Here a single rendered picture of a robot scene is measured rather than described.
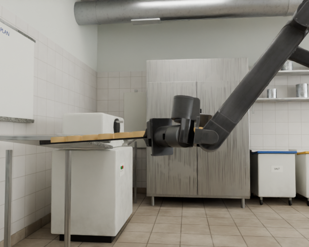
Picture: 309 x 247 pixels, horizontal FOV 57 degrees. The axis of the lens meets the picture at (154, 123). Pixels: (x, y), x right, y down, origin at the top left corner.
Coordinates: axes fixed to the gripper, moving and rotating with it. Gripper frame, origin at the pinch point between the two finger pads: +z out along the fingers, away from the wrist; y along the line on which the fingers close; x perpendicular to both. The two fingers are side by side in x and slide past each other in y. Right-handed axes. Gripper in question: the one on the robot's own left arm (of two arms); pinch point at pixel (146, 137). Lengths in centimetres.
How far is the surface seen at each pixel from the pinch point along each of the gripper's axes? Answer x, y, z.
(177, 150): 184, 19, 247
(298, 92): 377, -61, 189
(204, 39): 279, -162, 288
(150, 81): 159, -79, 270
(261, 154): 292, 29, 196
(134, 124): 176, -23, 359
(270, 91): 342, -64, 214
